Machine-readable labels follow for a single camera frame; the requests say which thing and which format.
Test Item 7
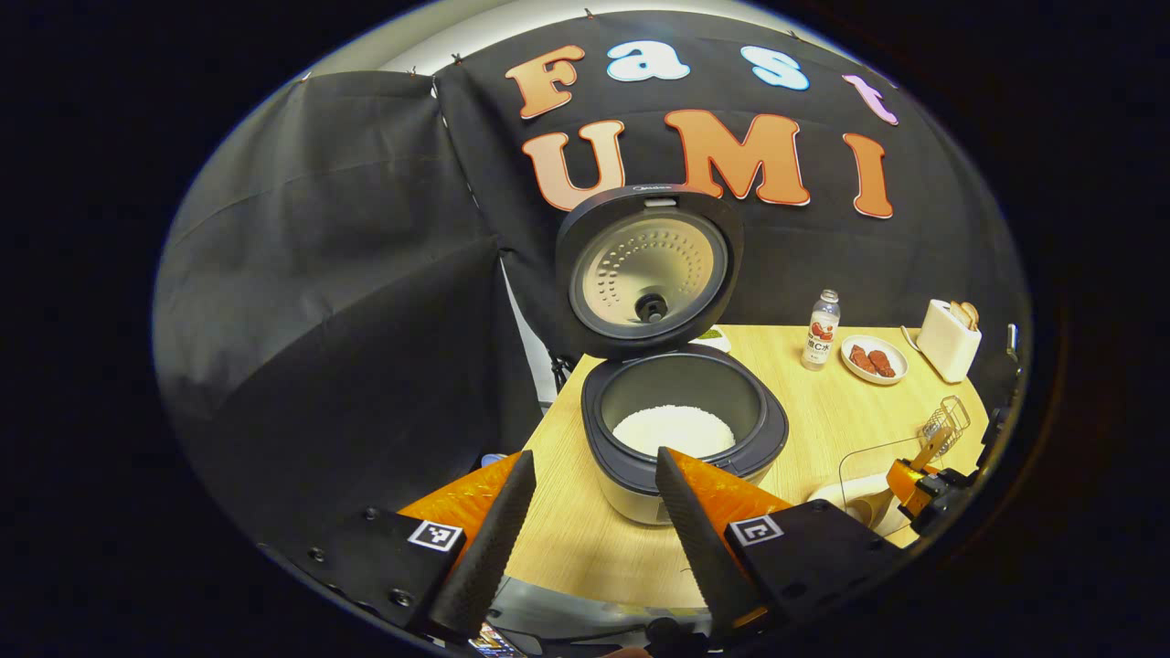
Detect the smartphone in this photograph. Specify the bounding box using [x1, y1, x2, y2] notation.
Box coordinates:
[471, 623, 527, 657]

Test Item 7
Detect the clear drink bottle red label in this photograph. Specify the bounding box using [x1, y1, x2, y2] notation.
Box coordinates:
[802, 289, 841, 371]

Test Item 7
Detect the white round plate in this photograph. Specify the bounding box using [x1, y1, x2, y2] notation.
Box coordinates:
[840, 334, 909, 386]

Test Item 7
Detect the dark grey rice cooker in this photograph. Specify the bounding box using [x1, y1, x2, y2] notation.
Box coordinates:
[555, 186, 789, 526]

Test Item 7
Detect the wooden spoon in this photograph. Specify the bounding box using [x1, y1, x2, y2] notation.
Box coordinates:
[809, 425, 953, 537]

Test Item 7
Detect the white toaster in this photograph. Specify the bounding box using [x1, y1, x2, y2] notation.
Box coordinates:
[916, 299, 983, 384]

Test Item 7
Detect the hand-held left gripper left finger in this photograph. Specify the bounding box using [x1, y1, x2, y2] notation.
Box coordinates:
[261, 450, 537, 641]

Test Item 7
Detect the white rice heap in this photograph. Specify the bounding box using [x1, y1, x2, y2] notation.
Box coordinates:
[612, 405, 737, 458]

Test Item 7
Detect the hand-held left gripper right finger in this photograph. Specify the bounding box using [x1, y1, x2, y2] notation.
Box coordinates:
[654, 446, 906, 641]

